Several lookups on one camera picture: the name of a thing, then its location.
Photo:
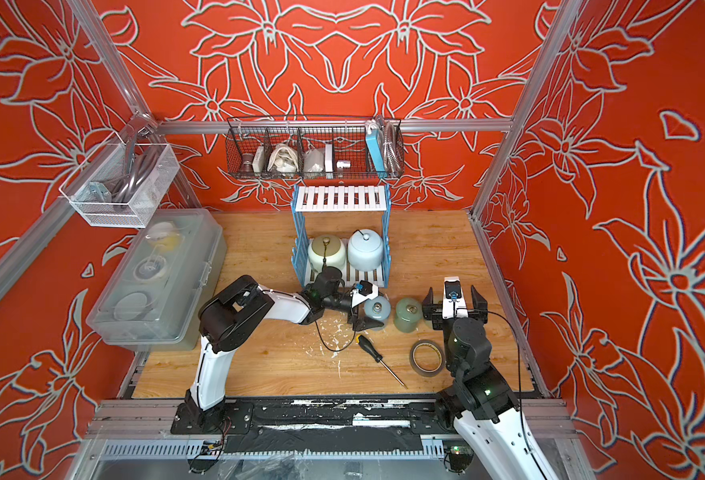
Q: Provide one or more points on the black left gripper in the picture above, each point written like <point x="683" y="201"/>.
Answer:
<point x="362" y="325"/>

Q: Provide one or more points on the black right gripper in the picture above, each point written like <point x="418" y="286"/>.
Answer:
<point x="433" y="312"/>

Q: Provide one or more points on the blue tea canister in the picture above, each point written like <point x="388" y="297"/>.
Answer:
<point x="378" y="308"/>

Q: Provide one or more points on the green tea canister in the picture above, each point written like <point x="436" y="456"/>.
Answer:
<point x="408" y="315"/>

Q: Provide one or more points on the pale blue round jar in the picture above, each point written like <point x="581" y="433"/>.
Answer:
<point x="365" y="250"/>

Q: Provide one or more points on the cream round jar with tassel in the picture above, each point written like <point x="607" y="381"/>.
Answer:
<point x="327" y="251"/>

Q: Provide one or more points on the blue white slatted shelf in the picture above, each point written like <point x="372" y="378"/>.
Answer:
<point x="340" y="200"/>

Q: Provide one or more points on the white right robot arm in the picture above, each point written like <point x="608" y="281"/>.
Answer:
<point x="479" y="405"/>

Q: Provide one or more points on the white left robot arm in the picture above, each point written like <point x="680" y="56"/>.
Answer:
<point x="228" y="320"/>

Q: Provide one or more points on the black yellow screwdriver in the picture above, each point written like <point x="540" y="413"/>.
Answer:
<point x="366" y="345"/>

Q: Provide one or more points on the brown tape roll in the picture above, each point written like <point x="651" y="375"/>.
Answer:
<point x="426" y="358"/>

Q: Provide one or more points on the light blue flat box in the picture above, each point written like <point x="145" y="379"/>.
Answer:
<point x="372" y="139"/>

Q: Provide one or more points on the translucent plastic storage box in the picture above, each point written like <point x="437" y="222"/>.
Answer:
<point x="151" y="302"/>

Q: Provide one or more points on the grey tubes in basket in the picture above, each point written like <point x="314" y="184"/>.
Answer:
<point x="139" y="162"/>

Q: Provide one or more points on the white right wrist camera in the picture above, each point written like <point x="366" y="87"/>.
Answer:
<point x="453" y="303"/>

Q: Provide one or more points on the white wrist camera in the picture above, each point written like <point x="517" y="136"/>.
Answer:
<point x="363" y="291"/>
<point x="453" y="303"/>

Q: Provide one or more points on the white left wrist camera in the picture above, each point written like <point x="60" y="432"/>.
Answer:
<point x="363" y="291"/>

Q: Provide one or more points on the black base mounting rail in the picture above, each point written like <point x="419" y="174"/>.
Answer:
<point x="413" y="413"/>

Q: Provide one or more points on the black wire basket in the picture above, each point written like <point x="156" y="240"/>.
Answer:
<point x="250" y="140"/>

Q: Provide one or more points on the clear plastic wall basket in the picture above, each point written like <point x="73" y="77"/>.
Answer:
<point x="106" y="163"/>

